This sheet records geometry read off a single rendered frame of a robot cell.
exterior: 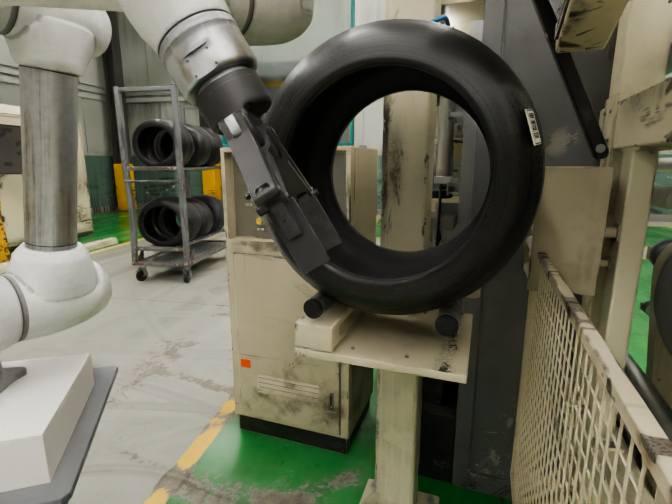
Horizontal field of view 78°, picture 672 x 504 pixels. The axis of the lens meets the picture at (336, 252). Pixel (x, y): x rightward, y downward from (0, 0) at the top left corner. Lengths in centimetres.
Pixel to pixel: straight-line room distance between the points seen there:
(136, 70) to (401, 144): 1154
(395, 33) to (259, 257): 112
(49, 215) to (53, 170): 10
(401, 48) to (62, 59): 66
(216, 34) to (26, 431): 75
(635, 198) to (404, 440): 92
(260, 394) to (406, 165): 122
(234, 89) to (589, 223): 87
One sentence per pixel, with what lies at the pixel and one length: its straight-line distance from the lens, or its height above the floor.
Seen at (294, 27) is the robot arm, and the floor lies 139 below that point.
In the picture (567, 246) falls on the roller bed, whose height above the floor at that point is 102.
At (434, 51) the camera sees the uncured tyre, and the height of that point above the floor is 139.
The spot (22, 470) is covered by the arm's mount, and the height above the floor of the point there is 68.
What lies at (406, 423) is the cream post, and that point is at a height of 42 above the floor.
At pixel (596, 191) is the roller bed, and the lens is 110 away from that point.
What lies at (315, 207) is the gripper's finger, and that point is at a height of 115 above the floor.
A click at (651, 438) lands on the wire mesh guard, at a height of 100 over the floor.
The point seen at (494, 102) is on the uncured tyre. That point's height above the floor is 130.
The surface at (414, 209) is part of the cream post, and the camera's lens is 116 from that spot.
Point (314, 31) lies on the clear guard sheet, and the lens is 165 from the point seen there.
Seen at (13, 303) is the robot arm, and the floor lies 92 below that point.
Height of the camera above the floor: 121
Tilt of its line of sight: 12 degrees down
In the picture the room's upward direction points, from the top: straight up
